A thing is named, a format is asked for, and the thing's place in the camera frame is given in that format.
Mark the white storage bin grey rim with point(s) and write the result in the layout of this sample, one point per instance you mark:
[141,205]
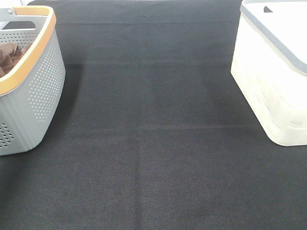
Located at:
[270,66]

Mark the grey perforated laundry basket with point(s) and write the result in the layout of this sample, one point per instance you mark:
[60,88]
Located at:
[30,92]

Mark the brown towel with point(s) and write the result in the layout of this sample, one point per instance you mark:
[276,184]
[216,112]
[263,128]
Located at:
[10,54]

